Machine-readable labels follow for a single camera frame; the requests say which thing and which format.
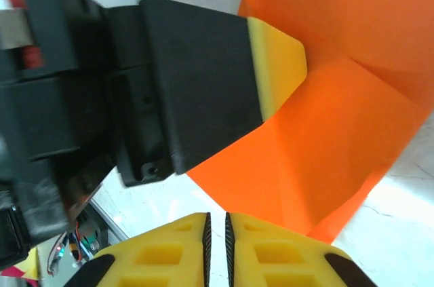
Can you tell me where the orange paper sheet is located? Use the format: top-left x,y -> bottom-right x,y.
186,0 -> 434,246

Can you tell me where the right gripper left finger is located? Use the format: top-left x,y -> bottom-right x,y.
64,212 -> 212,287

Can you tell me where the small black circuit board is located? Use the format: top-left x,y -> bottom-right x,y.
47,218 -> 102,276

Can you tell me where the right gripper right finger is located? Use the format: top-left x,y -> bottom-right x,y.
225,212 -> 378,287

